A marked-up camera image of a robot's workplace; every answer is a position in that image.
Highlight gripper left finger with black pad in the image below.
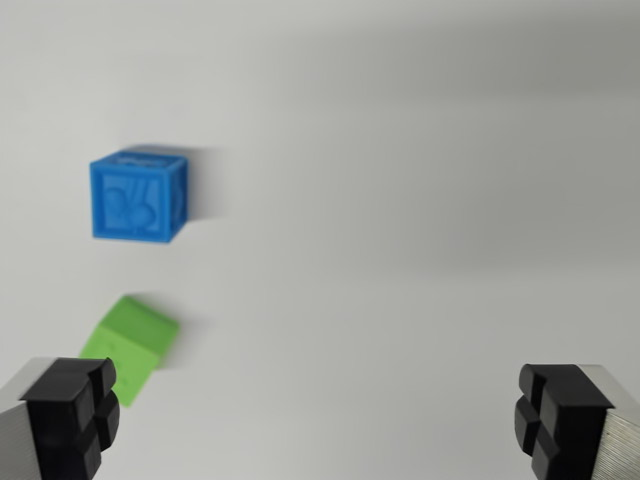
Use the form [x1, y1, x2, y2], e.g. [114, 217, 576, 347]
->
[0, 356, 122, 480]

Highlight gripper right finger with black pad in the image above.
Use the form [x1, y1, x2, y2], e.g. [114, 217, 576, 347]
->
[513, 363, 640, 480]

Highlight green soft toy cube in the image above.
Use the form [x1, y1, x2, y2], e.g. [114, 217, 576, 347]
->
[78, 294, 181, 409]

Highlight blue soft toy cube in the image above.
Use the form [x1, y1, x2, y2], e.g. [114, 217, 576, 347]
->
[89, 148, 190, 245]

